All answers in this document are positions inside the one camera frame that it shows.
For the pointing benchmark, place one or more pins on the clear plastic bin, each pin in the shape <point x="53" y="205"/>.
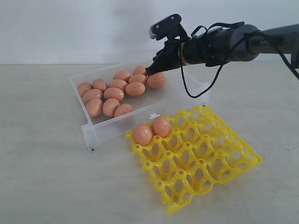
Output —
<point x="102" y="131"/>

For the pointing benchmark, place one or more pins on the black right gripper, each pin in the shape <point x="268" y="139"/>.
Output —
<point x="176" y="54"/>

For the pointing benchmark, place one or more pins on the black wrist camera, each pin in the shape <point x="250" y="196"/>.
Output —
<point x="169" y="28"/>

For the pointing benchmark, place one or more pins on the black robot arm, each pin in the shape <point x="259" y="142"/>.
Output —
<point x="226" y="43"/>

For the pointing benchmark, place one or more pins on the yellow plastic egg tray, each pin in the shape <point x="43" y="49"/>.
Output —
<point x="200" y="151"/>

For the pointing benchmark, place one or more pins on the brown egg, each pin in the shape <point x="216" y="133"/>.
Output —
<point x="141" y="69"/>
<point x="92" y="94"/>
<point x="94" y="107"/>
<point x="118" y="83"/>
<point x="161" y="126"/>
<point x="110" y="106"/>
<point x="142" y="134"/>
<point x="83" y="87"/>
<point x="138" y="78"/>
<point x="159" y="74"/>
<point x="100" y="84"/>
<point x="135" y="89"/>
<point x="123" y="109"/>
<point x="113" y="92"/>
<point x="123" y="75"/>

